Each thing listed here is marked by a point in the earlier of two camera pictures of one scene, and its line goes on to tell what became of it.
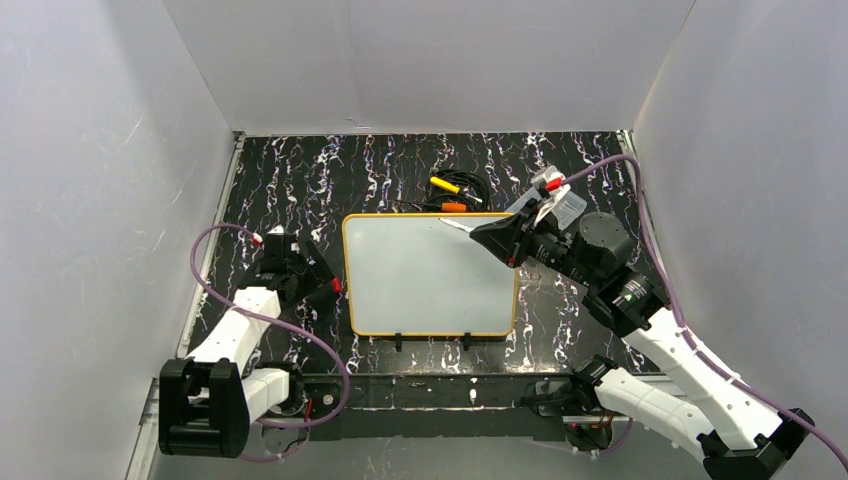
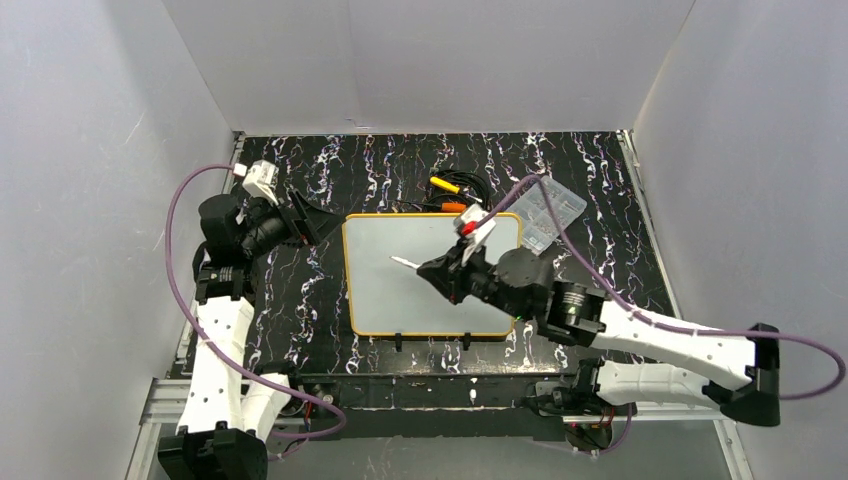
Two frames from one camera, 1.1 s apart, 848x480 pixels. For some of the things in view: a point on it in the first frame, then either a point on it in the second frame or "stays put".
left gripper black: (308, 270) -> (294, 218)
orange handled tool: (453, 207) stays put
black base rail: (449, 408) stays put
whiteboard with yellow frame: (424, 275) stays put
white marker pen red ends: (468, 229) -> (405, 261)
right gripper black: (524, 239) -> (454, 276)
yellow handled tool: (440, 183) stays put
